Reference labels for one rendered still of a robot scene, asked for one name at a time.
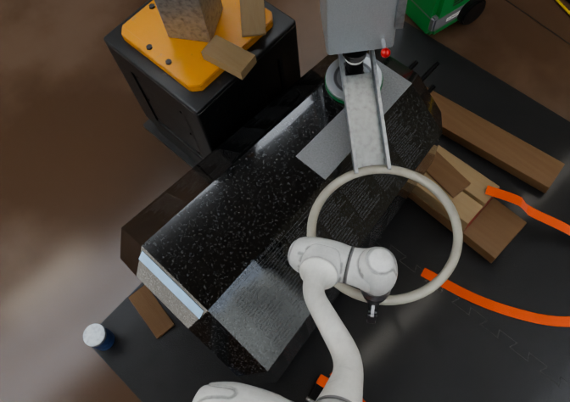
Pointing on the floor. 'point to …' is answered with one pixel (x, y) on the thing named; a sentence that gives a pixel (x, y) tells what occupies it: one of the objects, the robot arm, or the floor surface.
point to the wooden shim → (151, 311)
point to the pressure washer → (443, 1)
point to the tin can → (98, 337)
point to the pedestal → (207, 101)
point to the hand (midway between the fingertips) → (372, 309)
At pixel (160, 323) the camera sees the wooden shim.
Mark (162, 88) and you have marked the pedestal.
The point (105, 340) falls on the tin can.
